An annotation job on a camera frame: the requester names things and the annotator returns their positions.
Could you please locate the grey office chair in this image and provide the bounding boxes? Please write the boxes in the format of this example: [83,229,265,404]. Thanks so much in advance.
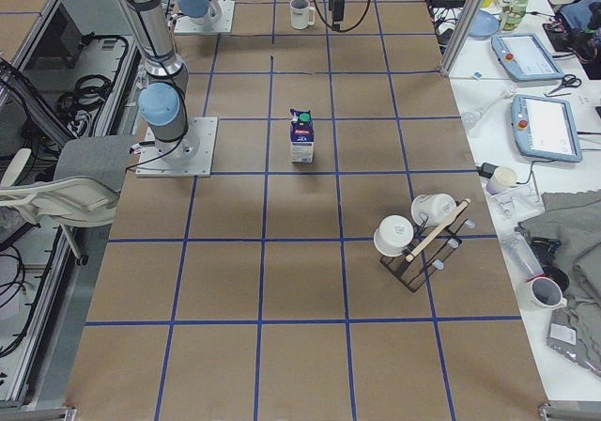
[1,134,136,265]

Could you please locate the light blue bowl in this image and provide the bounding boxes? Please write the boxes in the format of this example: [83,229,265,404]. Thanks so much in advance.
[469,9,500,39]

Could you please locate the teach pendant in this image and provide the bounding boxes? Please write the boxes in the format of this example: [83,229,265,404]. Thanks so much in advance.
[490,33,564,82]
[511,94,582,163]

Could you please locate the black power adapter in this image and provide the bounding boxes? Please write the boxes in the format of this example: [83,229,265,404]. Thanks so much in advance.
[476,163,499,179]

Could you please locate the white mug on rack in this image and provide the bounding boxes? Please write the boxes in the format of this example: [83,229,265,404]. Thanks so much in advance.
[410,194,456,226]
[373,215,414,257]

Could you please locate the lower teach pendant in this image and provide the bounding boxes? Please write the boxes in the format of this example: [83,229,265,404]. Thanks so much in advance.
[511,94,582,163]

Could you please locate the blue white milk carton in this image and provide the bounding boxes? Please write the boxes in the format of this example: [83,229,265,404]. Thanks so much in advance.
[290,108,315,164]

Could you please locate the black wire mug rack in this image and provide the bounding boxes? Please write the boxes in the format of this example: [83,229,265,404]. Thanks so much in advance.
[377,198,475,292]

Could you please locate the white ribbed mug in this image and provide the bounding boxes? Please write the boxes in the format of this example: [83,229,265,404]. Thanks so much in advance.
[289,0,316,30]

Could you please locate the white mug grey interior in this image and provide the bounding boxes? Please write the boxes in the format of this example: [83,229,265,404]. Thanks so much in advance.
[529,276,567,310]

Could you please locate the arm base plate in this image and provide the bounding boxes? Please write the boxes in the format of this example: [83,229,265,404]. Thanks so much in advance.
[174,0,236,36]
[134,117,218,178]

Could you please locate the white plastic spoon tool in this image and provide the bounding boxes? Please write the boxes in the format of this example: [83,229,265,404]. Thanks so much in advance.
[461,86,516,132]

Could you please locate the upper teach pendant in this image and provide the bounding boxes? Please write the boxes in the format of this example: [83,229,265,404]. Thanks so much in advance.
[490,33,564,82]

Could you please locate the grey cloth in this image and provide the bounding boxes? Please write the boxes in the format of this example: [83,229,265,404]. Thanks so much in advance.
[516,191,600,375]

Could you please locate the cream lavender cup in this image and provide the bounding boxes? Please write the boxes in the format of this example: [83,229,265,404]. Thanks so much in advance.
[485,166,517,195]

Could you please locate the black cable bundle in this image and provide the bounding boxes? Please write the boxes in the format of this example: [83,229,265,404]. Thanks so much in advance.
[55,33,131,135]

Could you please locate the clear plastic bottle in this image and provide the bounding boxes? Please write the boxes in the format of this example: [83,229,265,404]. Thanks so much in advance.
[501,233,545,280]

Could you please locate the aluminium frame post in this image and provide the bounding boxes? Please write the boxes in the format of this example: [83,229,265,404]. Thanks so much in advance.
[439,0,484,76]

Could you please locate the black scissors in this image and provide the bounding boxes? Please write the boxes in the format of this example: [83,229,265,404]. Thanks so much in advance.
[545,73,582,97]

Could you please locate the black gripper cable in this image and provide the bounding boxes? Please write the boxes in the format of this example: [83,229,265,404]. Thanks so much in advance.
[309,0,378,33]

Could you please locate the green glass jar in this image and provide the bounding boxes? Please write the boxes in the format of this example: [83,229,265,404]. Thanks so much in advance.
[500,0,530,32]

